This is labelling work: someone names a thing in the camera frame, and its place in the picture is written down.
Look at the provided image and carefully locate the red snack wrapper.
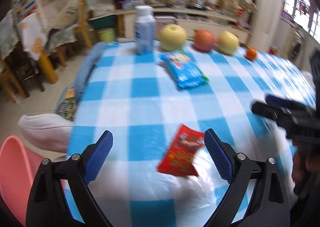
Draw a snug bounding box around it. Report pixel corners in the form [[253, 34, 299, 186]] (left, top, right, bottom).
[[157, 124, 204, 177]]

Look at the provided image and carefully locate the pink plastic trash bin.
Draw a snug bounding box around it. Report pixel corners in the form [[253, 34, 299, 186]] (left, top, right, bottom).
[[1, 135, 44, 226]]

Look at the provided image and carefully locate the green trash bin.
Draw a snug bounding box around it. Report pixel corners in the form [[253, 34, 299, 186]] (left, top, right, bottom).
[[97, 27, 116, 43]]

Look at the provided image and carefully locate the person right hand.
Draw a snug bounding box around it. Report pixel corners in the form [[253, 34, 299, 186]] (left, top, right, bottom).
[[291, 141, 319, 198]]

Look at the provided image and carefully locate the small orange tangerine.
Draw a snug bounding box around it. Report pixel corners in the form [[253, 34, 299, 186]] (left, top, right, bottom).
[[245, 48, 258, 61]]

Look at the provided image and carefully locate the grey cushioned chair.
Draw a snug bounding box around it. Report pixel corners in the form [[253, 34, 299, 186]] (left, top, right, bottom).
[[18, 113, 74, 153]]

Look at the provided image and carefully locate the small yellow pear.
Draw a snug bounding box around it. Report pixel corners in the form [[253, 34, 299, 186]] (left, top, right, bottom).
[[217, 31, 240, 55]]

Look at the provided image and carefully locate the blue snack packet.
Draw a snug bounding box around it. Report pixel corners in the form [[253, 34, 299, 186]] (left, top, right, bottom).
[[159, 50, 209, 89]]

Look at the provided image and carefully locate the red apple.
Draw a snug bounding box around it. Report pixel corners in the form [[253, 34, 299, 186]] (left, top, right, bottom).
[[194, 29, 215, 53]]

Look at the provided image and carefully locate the owl pattern cushion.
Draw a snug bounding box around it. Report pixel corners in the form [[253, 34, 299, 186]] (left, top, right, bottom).
[[54, 84, 77, 121]]

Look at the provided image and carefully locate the white tv cabinet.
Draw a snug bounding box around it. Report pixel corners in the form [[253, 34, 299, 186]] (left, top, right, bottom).
[[114, 7, 252, 45]]

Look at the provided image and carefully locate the large yellow pear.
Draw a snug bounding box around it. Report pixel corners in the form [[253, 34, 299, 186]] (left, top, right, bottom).
[[159, 24, 187, 52]]

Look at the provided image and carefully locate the dark wooden chair with cover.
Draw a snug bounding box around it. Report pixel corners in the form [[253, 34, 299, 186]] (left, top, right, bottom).
[[1, 9, 44, 102]]

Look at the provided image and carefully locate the blue white checkered tablecloth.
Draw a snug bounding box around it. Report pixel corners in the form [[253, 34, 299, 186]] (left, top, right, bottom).
[[68, 42, 315, 226]]

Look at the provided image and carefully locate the upright white blue bottle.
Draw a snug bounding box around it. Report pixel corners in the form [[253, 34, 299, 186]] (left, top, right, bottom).
[[134, 5, 156, 55]]

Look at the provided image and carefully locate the blue cushioned chair back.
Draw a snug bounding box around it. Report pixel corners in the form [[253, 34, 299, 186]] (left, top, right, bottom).
[[74, 42, 107, 104]]

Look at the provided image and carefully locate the wooden dining table with cloth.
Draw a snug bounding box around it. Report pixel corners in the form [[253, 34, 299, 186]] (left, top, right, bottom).
[[17, 11, 58, 84]]

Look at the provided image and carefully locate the wooden chair near cabinet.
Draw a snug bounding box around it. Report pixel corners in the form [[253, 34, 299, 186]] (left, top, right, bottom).
[[44, 0, 96, 68]]

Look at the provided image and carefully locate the white rice sack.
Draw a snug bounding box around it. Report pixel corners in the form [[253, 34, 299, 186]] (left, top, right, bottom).
[[91, 0, 116, 18]]

